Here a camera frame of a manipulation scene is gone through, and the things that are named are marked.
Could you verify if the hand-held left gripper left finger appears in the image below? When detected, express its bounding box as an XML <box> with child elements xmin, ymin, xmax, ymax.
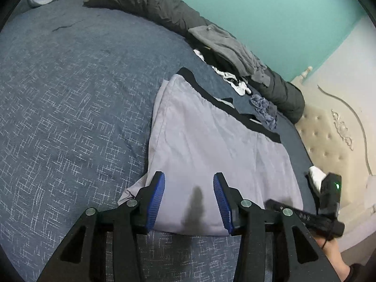
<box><xmin>41</xmin><ymin>171</ymin><xmax>166</xmax><ymax>282</ymax></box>

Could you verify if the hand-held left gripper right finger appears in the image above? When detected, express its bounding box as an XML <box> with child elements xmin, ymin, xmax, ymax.
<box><xmin>213</xmin><ymin>172</ymin><xmax>343</xmax><ymax>282</ymax></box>

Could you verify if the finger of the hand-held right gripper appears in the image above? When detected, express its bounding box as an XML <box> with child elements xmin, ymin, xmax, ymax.
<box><xmin>264</xmin><ymin>199</ymin><xmax>283</xmax><ymax>212</ymax></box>

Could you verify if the light grey jacket black trim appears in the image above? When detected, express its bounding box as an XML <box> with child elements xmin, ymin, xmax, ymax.
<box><xmin>117</xmin><ymin>67</ymin><xmax>304</xmax><ymax>237</ymax></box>

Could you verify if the person's right forearm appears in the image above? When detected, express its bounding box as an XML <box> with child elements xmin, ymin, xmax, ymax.
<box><xmin>316</xmin><ymin>235</ymin><xmax>366</xmax><ymax>282</ymax></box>

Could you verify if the white folded garment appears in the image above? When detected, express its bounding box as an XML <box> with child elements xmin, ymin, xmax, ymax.
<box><xmin>308</xmin><ymin>166</ymin><xmax>326</xmax><ymax>193</ymax></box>

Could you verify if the cream tufted headboard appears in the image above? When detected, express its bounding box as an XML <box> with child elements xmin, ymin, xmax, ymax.
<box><xmin>289</xmin><ymin>66</ymin><xmax>376</xmax><ymax>253</ymax></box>

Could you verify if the blue crumpled garment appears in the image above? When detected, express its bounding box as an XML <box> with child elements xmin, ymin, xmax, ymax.
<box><xmin>249</xmin><ymin>94</ymin><xmax>278</xmax><ymax>130</ymax></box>

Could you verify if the black and white garment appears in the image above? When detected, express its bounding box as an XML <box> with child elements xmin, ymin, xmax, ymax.
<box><xmin>193</xmin><ymin>45</ymin><xmax>253</xmax><ymax>97</ymax></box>

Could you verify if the grey button shirt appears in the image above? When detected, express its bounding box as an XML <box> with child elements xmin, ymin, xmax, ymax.
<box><xmin>188</xmin><ymin>24</ymin><xmax>272</xmax><ymax>87</ymax></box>

